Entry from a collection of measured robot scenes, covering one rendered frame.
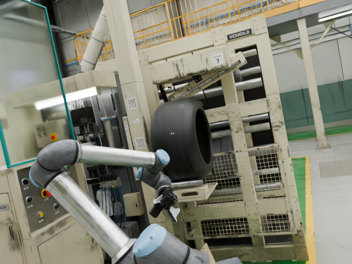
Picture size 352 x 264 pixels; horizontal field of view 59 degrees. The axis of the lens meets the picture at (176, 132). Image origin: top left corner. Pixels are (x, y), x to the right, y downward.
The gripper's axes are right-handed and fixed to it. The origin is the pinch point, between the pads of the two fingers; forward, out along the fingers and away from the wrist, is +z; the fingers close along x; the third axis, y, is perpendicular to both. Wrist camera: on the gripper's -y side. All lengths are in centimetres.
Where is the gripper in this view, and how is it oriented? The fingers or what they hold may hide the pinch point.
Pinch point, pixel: (164, 214)
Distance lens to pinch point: 157.2
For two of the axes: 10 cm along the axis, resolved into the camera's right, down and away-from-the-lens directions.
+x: 7.1, 6.6, 2.4
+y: 7.0, -7.1, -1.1
